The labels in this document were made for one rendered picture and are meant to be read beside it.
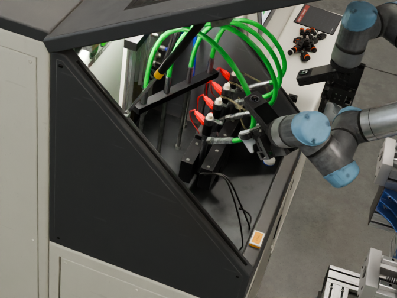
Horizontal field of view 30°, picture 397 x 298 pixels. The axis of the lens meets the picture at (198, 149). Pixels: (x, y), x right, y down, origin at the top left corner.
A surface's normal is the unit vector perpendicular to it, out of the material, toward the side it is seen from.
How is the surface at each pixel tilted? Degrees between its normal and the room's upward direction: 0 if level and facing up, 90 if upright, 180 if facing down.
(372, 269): 0
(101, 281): 90
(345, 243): 0
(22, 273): 90
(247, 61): 90
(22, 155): 90
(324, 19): 0
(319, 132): 45
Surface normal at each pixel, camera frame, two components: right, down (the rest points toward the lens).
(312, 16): 0.14, -0.74
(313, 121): 0.36, -0.04
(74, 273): -0.33, 0.59
